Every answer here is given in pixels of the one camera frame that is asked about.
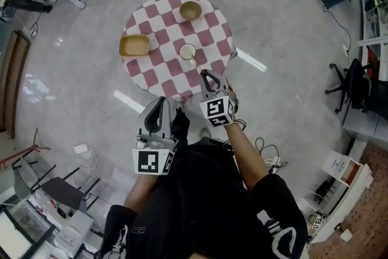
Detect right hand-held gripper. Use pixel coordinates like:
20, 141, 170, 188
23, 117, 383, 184
198, 69, 237, 128

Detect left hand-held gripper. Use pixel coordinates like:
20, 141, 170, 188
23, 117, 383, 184
131, 96, 180, 177

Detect small spoon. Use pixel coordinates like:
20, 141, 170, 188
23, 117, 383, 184
184, 50, 198, 67

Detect white cup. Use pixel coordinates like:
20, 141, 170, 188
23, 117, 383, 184
178, 43, 197, 61

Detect person's left forearm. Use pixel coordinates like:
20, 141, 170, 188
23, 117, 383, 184
123, 173, 159, 214

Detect person's right forearm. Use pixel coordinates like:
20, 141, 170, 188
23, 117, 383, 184
222, 121, 271, 192

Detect person's right hand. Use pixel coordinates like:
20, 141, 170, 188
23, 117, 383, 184
226, 83, 241, 119

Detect red white checkered round table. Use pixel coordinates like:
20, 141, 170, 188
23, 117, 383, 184
122, 0, 235, 102

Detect rectangular tan container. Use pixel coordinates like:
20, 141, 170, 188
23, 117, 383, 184
118, 34, 152, 58

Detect round brown bowl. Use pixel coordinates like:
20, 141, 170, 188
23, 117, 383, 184
179, 1, 203, 22

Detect white power adapter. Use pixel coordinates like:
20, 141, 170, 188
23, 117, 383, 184
73, 143, 89, 156

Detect white power strip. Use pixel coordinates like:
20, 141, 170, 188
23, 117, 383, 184
263, 155, 289, 174

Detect person's black shirt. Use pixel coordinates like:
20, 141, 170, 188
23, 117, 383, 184
99, 138, 309, 259

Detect grey chair black legs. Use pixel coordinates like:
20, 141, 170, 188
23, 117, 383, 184
11, 155, 101, 217

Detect red metal stand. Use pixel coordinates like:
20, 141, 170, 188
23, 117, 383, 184
0, 127, 52, 171

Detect black office chair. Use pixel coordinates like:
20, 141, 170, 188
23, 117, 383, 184
324, 58, 388, 115

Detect brown wooden door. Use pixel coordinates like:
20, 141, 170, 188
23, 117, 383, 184
0, 30, 32, 140

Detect white open cabinet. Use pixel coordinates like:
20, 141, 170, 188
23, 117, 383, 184
310, 148, 374, 244

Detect glass display case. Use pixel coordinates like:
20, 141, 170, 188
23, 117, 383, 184
0, 199, 59, 259

